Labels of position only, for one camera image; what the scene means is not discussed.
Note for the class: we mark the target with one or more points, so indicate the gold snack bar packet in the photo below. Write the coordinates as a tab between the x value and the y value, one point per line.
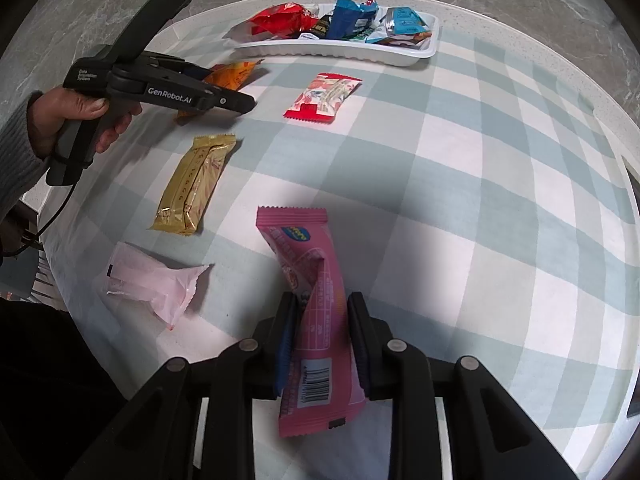
192	184

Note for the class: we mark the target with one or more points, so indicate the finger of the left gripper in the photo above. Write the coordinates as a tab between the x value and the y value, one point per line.
235	101

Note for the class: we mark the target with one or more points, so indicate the white plastic tray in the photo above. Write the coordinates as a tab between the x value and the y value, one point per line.
355	47

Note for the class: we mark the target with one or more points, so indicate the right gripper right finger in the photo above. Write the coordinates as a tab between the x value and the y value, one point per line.
369	337

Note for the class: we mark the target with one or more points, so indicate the pink snack bar packet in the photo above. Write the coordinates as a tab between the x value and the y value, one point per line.
323	390

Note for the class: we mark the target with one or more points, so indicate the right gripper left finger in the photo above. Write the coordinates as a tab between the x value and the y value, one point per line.
276	339

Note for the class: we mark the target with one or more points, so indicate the pale pink snack packet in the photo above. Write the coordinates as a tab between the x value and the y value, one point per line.
133	275

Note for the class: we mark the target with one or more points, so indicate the green white checkered tablecloth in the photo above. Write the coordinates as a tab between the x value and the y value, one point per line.
475	200

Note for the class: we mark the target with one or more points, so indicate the light blue snack packet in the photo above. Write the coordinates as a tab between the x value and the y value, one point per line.
400	27

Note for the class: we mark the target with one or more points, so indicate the red white fruit packet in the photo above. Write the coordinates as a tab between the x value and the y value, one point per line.
322	99

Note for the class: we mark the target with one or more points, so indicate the black snack packet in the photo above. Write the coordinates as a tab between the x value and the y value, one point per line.
318	31

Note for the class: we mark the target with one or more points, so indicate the blue chip snack packet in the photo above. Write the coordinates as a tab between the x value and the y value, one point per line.
349	18

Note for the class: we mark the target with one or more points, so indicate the orange snack packet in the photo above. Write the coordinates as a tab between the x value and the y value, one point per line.
232	76

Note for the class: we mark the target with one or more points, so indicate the person's left hand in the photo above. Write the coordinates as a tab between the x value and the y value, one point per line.
47	114

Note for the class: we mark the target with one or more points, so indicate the large red snack packet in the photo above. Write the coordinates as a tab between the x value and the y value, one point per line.
284	20

